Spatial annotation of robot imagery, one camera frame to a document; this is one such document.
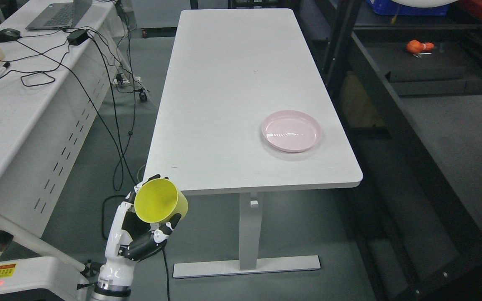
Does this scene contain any white perforated side desk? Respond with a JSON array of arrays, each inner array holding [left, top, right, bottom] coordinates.
[[0, 0, 123, 272]]

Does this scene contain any grey open laptop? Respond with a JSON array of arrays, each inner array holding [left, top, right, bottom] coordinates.
[[26, 0, 92, 31]]

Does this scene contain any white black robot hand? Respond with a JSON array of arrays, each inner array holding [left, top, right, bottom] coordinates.
[[95, 175, 182, 290]]

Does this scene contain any pink plastic plate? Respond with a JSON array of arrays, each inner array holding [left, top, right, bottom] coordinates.
[[260, 110, 323, 153]]

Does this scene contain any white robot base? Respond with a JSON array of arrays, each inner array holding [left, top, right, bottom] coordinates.
[[0, 257, 89, 301]]

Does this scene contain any white power strip on floor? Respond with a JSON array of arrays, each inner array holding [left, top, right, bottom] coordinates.
[[111, 76, 141, 87]]

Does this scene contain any orange toy on shelf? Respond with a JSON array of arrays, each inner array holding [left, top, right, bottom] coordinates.
[[406, 40, 435, 54]]

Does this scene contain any yellow plastic cup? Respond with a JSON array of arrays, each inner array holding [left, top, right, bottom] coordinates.
[[134, 179, 189, 223]]

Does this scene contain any black metal shelf rack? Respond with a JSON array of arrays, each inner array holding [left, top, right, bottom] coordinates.
[[297, 0, 482, 301]]

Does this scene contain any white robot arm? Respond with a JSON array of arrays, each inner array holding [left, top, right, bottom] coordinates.
[[90, 286, 131, 301]]

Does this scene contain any black power adapter brick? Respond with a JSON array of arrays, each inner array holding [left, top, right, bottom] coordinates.
[[67, 29, 89, 46]]

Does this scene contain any white rectangular table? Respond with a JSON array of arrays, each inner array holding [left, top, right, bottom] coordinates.
[[145, 8, 363, 278]]

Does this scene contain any black computer mouse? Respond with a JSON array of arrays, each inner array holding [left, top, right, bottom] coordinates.
[[0, 28, 22, 43]]

